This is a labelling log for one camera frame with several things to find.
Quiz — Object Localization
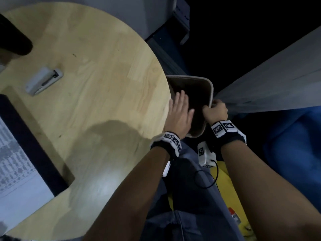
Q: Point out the black wristband with marker tags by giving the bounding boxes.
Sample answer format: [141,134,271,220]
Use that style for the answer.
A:
[210,120,247,148]
[150,132,182,160]

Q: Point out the person's left hand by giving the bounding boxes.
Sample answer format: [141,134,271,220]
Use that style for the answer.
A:
[164,90,195,139]

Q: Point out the black cable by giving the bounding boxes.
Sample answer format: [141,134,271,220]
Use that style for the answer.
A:
[194,160,219,190]

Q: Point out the blue cushion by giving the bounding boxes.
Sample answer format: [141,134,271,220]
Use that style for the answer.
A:
[263,106,321,212]

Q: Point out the black rounded object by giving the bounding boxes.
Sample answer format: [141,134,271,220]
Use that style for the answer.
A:
[0,14,33,57]

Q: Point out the person's blue denim trousers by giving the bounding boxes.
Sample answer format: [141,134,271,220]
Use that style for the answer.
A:
[140,141,245,241]

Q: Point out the white printed paper sheet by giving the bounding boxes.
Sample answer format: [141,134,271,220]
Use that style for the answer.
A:
[0,117,55,235]

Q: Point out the grey stapler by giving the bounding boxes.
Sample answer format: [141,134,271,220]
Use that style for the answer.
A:
[25,67,64,96]

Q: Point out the person's right hand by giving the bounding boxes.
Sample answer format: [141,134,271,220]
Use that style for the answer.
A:
[202,99,229,125]

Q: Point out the grey board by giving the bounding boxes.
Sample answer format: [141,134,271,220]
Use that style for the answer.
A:
[215,25,321,114]

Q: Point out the person's right forearm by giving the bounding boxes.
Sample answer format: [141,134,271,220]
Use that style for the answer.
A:
[220,140,321,241]

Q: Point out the grey cabinet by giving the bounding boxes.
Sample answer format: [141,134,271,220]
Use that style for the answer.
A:
[172,0,191,45]

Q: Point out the dark blue folder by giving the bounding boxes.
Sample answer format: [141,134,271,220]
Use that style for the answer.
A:
[0,94,76,197]

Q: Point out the yellow seat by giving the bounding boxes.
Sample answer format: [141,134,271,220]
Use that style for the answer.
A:
[168,160,256,241]

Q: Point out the small red and white item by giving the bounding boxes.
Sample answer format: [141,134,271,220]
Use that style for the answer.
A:
[228,208,242,225]

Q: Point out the person's left forearm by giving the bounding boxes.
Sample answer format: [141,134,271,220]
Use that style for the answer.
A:
[83,146,171,241]

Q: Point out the beige waste bin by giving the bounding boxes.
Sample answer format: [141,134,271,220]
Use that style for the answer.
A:
[166,75,214,138]

